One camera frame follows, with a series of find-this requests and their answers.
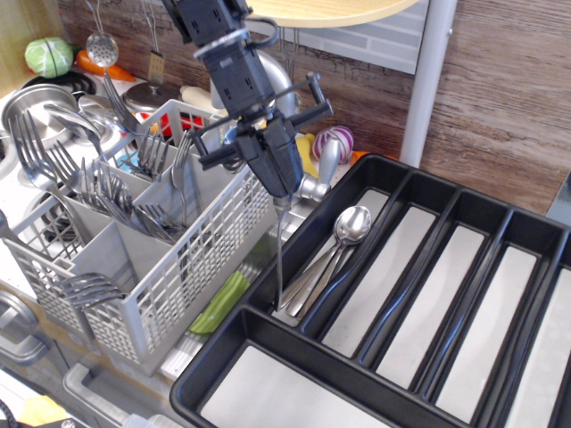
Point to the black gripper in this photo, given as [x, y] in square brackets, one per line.
[271, 152]

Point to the small steel spoon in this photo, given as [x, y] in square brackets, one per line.
[282, 207]

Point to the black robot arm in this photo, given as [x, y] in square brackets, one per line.
[217, 28]

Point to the steel spoon in tray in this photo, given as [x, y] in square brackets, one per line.
[315, 279]
[350, 228]

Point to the grey plastic cutlery basket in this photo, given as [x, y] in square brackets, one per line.
[164, 285]

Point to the large steel ladle spoon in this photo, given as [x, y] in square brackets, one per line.
[78, 125]

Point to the black cutlery tray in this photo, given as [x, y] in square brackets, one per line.
[453, 312]

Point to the yellow toy banana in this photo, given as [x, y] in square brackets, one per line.
[304, 147]

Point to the grey metal faucet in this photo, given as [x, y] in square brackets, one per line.
[256, 89]

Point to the steel fork centre compartment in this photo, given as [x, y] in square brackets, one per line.
[177, 173]

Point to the steel pot lid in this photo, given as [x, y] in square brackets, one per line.
[149, 96]

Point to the light wooden shelf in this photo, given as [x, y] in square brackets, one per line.
[319, 14]

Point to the steel fork back left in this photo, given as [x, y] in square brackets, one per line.
[126, 118]

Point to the hanging metal spatula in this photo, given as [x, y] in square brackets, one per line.
[156, 63]

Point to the steel forks cluster middle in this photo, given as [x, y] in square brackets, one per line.
[105, 192]

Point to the orange toy carrot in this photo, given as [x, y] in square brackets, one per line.
[84, 62]

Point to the green plastic toy in sink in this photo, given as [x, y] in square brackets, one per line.
[221, 304]

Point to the hanging steel skimmer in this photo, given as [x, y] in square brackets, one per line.
[101, 47]

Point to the steel fork front corner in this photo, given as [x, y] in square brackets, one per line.
[88, 290]

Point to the green toy cabbage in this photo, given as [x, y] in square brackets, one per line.
[49, 57]

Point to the steel pot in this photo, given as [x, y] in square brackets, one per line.
[33, 99]

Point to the grey metal shelf post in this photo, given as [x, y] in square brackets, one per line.
[437, 33]

